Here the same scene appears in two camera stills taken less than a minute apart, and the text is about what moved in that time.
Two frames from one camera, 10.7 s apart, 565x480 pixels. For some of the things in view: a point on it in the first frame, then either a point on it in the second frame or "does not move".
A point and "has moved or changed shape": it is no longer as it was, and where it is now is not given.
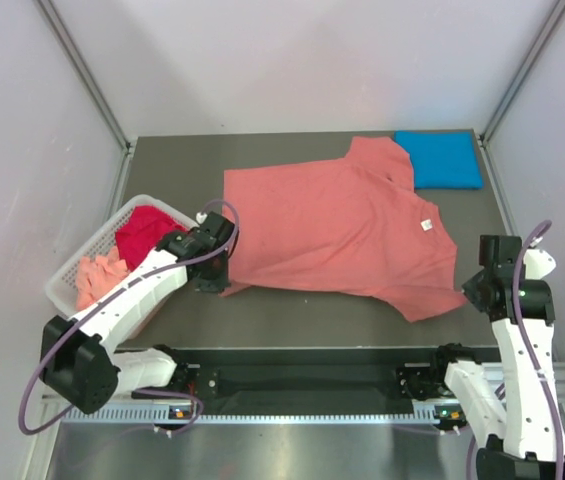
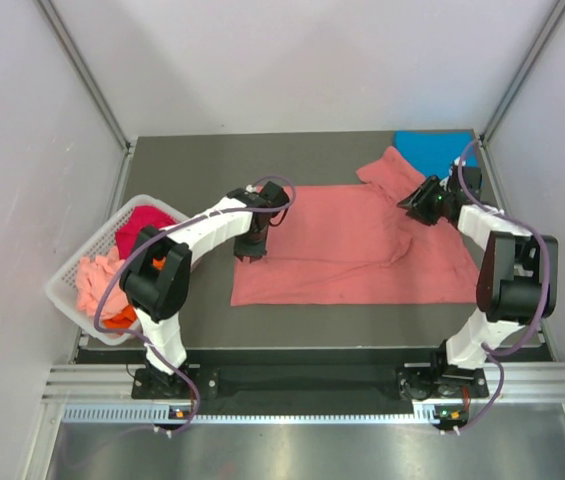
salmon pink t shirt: x=352 y=226 has moved or changed shape
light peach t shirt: x=94 y=275 does not move
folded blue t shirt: x=442 y=159 does not move
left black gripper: x=216 y=285 → x=252 y=251
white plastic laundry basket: x=61 y=289 does not move
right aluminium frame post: x=557 y=11 does not move
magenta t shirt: x=145 y=229 does not move
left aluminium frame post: x=63 y=33 does not move
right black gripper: x=469 y=289 → x=415 y=204
